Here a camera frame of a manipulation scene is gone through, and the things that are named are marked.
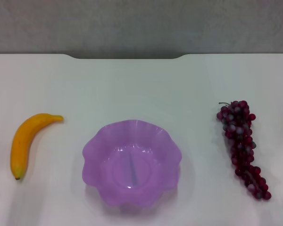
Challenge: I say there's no dark red grape bunch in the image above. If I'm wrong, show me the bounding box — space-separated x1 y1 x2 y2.
216 100 272 201

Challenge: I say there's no yellow banana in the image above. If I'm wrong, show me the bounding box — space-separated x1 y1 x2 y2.
10 113 64 181

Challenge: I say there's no purple wavy plastic bowl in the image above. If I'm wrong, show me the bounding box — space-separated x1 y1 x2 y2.
82 119 183 210

